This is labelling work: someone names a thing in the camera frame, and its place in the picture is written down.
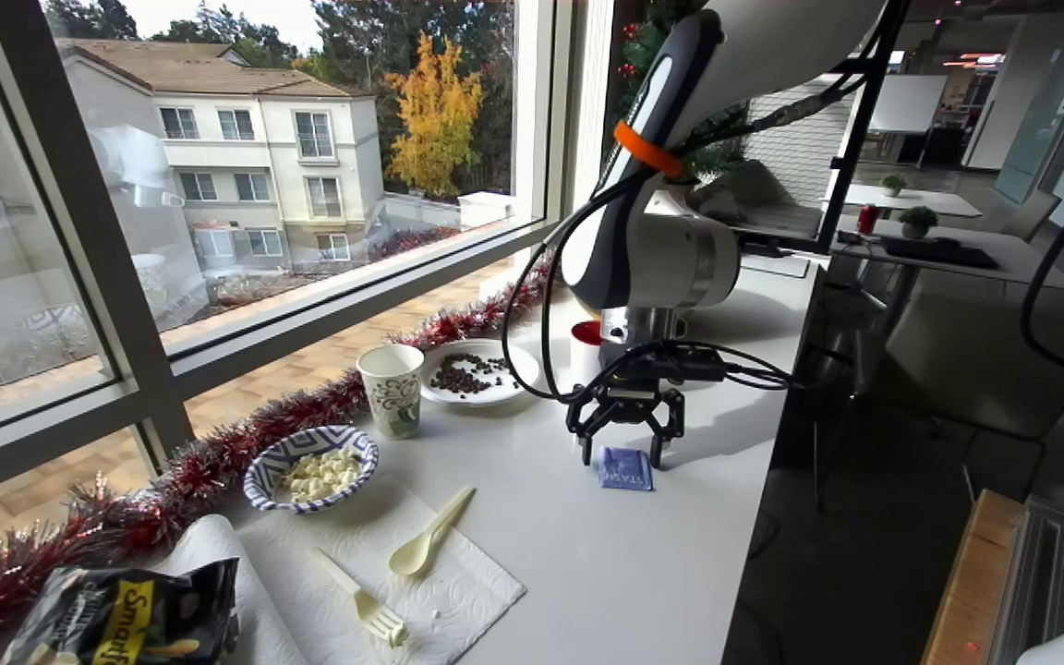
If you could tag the black and yellow chip bag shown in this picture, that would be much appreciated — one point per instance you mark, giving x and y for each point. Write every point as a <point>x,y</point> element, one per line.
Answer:
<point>128,615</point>

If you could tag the blue patterned bowl with food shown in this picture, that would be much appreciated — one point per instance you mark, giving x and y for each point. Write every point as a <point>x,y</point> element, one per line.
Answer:
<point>309,466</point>

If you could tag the tiny potted green plant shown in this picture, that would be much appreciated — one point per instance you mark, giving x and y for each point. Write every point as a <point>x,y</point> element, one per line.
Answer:
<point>897,186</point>

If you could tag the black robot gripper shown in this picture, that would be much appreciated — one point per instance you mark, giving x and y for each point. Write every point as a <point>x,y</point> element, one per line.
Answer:
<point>624,395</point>

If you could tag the cream plastic fork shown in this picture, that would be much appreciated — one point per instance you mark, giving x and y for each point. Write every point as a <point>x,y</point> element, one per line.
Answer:
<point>368,607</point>

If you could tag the red tinsel garland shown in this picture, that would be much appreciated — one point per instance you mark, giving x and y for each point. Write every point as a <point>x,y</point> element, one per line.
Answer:
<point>236,450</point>

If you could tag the white plate with dark food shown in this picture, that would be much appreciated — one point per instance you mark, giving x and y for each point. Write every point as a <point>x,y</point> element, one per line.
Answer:
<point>469,374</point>

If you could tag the patterned paper cup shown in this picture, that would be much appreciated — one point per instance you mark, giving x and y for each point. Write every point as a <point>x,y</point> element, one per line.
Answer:
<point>393,390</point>

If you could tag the blue sachet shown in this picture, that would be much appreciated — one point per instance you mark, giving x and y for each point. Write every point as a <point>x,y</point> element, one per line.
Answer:
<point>624,470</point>

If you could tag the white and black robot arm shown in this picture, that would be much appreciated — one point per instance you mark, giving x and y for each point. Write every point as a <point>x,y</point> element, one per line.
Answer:
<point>691,148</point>

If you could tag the small potted green plant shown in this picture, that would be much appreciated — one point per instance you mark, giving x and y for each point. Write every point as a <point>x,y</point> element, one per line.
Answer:
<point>919,223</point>

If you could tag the small red cup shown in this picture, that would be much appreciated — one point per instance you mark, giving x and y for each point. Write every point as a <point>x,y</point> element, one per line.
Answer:
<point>865,218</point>

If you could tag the black metal stand pole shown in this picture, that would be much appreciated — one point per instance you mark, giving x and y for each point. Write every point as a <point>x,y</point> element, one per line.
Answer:
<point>853,148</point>

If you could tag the white paper napkin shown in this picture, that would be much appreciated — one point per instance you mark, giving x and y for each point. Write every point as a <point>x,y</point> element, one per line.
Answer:
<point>453,594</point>

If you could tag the cream plastic spoon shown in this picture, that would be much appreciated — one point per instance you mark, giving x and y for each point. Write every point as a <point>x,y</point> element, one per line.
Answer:
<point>430,532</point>

